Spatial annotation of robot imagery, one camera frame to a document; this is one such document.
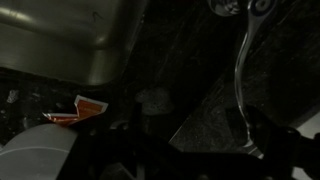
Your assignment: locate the orange white sauce packet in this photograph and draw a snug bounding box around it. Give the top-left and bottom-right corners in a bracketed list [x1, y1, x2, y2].
[42, 94, 110, 126]

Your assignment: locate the white plate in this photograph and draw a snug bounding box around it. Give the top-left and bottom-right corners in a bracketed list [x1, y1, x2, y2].
[0, 123, 80, 180]

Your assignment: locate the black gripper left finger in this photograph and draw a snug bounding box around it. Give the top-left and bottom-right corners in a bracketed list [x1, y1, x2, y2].
[129, 101, 145, 132]

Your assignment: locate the stainless steel sink basin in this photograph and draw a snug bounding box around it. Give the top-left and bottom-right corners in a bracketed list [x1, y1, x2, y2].
[0, 0, 148, 86]

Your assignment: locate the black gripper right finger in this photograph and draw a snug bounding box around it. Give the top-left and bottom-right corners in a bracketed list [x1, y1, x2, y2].
[244, 104, 301, 161]

